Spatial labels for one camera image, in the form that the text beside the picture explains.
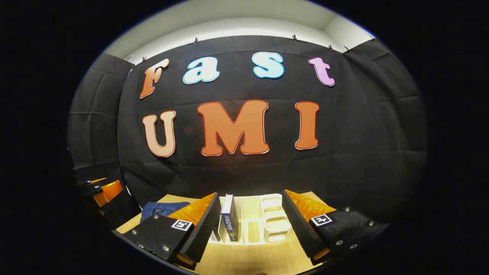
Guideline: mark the blue spine book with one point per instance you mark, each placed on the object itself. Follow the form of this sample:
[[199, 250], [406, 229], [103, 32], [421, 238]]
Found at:
[[229, 221]]

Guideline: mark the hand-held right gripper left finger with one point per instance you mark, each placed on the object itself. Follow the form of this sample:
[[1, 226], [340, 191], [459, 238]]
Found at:
[[204, 225]]

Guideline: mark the black backdrop cloth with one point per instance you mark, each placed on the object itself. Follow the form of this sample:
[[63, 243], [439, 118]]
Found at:
[[237, 175]]

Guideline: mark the white bookshelf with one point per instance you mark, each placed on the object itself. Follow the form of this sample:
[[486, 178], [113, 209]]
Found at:
[[275, 221]]

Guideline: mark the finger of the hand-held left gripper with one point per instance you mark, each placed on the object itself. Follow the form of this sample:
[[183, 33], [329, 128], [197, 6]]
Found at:
[[110, 193], [91, 188]]

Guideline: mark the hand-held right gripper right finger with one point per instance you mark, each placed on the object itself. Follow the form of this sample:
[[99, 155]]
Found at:
[[296, 225]]

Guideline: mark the blue schoolbag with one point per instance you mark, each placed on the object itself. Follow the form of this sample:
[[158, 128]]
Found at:
[[160, 210]]

